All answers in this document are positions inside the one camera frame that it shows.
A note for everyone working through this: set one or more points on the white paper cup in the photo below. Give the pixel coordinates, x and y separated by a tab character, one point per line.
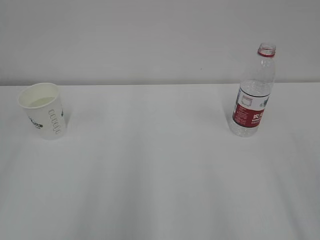
43	106

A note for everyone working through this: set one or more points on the clear Nongfu Spring water bottle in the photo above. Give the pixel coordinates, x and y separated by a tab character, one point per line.
254	91

